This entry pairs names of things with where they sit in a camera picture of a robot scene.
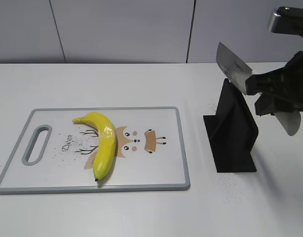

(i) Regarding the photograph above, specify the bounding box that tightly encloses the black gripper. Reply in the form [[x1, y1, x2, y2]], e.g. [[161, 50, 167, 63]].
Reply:
[[245, 51, 303, 116]]

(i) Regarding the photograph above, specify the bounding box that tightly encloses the white-handled kitchen knife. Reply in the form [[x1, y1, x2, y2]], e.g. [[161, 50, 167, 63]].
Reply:
[[216, 42, 301, 136]]

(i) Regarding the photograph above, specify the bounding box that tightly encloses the yellow plastic banana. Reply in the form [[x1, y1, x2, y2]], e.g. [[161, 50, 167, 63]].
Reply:
[[72, 112, 117, 182]]

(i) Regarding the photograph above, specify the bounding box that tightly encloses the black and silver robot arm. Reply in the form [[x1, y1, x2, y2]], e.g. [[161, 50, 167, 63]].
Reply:
[[245, 6, 303, 116]]

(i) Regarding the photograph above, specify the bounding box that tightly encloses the black knife stand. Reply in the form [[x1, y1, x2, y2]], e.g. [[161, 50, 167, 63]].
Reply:
[[203, 79, 259, 173]]

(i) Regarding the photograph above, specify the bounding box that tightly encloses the white grey-rimmed cutting board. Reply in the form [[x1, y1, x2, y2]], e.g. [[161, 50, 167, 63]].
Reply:
[[0, 107, 190, 195]]

